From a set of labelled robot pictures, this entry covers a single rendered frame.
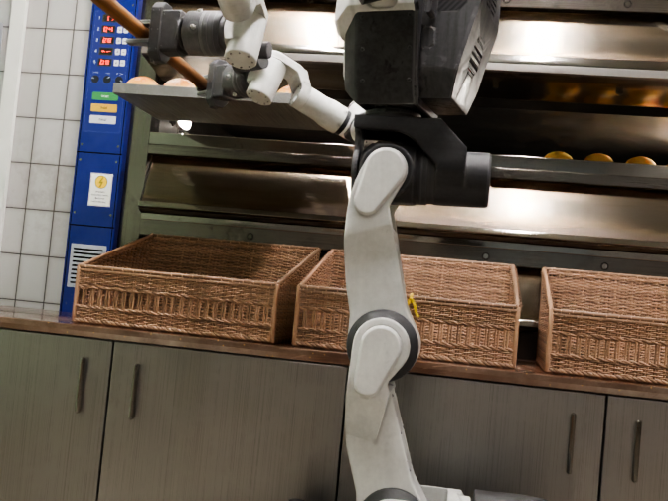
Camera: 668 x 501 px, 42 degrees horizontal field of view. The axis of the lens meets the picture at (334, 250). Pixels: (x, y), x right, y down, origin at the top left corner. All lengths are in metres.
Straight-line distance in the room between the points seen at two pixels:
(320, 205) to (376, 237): 0.97
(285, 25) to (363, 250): 1.26
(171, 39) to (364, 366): 0.75
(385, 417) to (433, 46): 0.73
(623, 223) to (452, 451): 0.93
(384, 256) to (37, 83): 1.66
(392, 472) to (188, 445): 0.65
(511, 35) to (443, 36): 1.03
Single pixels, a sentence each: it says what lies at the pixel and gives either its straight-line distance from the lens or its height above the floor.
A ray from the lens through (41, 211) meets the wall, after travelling 3.01.
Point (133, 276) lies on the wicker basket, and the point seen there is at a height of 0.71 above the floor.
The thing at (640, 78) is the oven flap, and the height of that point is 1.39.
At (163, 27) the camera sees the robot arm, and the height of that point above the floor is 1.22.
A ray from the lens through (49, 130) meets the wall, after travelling 3.03.
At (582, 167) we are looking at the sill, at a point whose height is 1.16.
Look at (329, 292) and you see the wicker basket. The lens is 2.17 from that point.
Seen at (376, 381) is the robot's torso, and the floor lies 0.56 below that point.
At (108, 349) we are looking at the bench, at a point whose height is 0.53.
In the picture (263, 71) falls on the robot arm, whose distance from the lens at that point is 2.08.
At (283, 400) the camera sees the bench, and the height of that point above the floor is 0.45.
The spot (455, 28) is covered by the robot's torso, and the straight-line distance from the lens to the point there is 1.75.
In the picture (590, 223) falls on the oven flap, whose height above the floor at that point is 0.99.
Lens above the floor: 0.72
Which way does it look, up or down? 3 degrees up
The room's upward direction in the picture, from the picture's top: 5 degrees clockwise
